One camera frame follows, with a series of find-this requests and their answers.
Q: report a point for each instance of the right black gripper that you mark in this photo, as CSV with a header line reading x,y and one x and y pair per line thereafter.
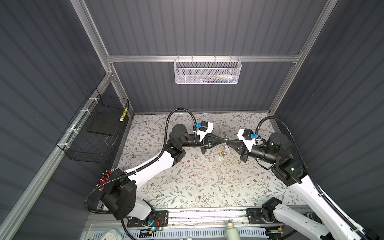
x,y
239,147

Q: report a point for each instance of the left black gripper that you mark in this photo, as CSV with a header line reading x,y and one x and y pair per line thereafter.
x,y
206,144

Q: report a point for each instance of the large keyring with yellow grip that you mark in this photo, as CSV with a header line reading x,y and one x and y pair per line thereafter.
x,y
224,152

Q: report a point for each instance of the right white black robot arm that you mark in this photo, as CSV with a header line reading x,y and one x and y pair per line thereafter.
x,y
335,224

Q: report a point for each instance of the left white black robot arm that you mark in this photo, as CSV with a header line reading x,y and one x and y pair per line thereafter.
x,y
120,195

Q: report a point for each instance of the white bottle with red cap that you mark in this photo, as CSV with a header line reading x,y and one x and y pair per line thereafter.
x,y
232,232

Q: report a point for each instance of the yellow green marker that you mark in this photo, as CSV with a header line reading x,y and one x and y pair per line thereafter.
x,y
123,114

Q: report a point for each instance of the red cup with pens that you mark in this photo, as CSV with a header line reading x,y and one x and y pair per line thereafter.
x,y
106,176

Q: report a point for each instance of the white rounded device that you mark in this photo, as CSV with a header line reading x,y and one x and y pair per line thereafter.
x,y
112,235

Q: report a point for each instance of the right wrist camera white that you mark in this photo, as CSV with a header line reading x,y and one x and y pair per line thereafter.
x,y
249,138

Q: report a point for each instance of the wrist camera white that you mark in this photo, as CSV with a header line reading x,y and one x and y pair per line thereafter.
x,y
202,129
249,138

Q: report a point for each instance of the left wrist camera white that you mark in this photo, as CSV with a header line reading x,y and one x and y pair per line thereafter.
x,y
202,129

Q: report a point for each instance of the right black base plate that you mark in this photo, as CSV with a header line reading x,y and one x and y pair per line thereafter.
x,y
261,216

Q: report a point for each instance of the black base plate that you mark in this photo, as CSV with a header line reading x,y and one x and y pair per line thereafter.
x,y
155,219
261,216

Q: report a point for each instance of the white wire basket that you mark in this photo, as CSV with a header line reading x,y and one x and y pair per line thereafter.
x,y
207,71

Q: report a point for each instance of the aluminium rail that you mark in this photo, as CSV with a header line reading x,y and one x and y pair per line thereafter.
x,y
183,216

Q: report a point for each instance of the white slotted cable duct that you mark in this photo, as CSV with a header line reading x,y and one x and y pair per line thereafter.
x,y
245,233

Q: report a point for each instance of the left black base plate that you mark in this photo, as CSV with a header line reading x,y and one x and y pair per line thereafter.
x,y
155,219

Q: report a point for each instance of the black wire basket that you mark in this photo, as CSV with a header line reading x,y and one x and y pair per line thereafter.
x,y
96,132

